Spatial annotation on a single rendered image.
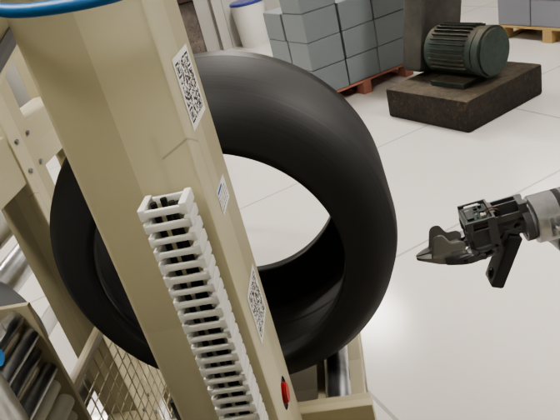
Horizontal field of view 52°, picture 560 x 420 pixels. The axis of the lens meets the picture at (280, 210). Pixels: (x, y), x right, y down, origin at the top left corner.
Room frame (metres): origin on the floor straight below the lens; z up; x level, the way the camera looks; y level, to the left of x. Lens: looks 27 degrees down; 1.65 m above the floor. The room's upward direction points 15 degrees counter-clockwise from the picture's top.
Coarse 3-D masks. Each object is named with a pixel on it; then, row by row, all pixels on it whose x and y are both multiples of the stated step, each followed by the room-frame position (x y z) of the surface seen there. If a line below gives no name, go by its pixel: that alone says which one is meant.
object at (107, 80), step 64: (0, 0) 0.57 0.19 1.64; (128, 0) 0.55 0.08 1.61; (64, 64) 0.56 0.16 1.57; (128, 64) 0.55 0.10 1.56; (192, 64) 0.65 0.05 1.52; (64, 128) 0.56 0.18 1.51; (128, 128) 0.55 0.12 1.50; (192, 128) 0.57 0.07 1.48; (128, 192) 0.56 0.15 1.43; (192, 192) 0.55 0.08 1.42; (128, 256) 0.56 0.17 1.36; (192, 384) 0.56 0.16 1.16
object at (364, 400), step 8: (368, 392) 0.68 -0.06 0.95; (312, 400) 0.69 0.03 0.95; (320, 400) 0.69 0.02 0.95; (328, 400) 0.68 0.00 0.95; (336, 400) 0.68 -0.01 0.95; (344, 400) 0.67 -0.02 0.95; (352, 400) 0.67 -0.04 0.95; (360, 400) 0.67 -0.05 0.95; (368, 400) 0.66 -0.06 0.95; (304, 408) 0.68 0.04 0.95; (312, 408) 0.67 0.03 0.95; (320, 408) 0.67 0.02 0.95; (328, 408) 0.67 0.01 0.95; (336, 408) 0.66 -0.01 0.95; (344, 408) 0.66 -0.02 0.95; (352, 408) 0.66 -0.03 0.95; (360, 408) 0.65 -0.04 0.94; (368, 408) 0.65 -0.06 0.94; (304, 416) 0.67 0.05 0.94; (312, 416) 0.67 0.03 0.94; (320, 416) 0.66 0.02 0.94; (328, 416) 0.66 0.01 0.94; (336, 416) 0.66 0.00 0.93; (344, 416) 0.66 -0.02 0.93; (352, 416) 0.66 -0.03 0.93; (360, 416) 0.65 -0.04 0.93; (368, 416) 0.65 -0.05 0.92; (376, 416) 0.67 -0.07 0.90
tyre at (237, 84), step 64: (256, 64) 0.92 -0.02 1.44; (256, 128) 0.77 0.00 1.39; (320, 128) 0.78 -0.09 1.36; (64, 192) 0.83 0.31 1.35; (320, 192) 0.75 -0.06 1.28; (384, 192) 0.78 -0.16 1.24; (64, 256) 0.82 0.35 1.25; (320, 256) 1.03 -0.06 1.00; (384, 256) 0.76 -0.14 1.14; (128, 320) 0.82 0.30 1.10; (320, 320) 0.78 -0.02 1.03
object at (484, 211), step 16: (464, 208) 0.92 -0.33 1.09; (480, 208) 0.90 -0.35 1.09; (496, 208) 0.87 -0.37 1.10; (512, 208) 0.88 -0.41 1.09; (464, 224) 0.87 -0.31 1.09; (480, 224) 0.86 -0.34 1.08; (496, 224) 0.85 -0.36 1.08; (512, 224) 0.87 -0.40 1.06; (528, 224) 0.84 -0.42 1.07; (464, 240) 0.91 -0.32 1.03; (480, 240) 0.86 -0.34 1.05; (496, 240) 0.85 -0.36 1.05; (528, 240) 0.85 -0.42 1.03
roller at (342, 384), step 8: (336, 352) 0.82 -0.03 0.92; (344, 352) 0.82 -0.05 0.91; (328, 360) 0.80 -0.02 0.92; (336, 360) 0.80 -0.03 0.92; (344, 360) 0.80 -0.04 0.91; (328, 368) 0.78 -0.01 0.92; (336, 368) 0.78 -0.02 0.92; (344, 368) 0.78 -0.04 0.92; (328, 376) 0.77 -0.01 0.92; (336, 376) 0.76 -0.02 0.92; (344, 376) 0.76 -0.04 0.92; (328, 384) 0.75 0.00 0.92; (336, 384) 0.74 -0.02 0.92; (344, 384) 0.74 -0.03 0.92; (328, 392) 0.73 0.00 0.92; (336, 392) 0.72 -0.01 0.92; (344, 392) 0.72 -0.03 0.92
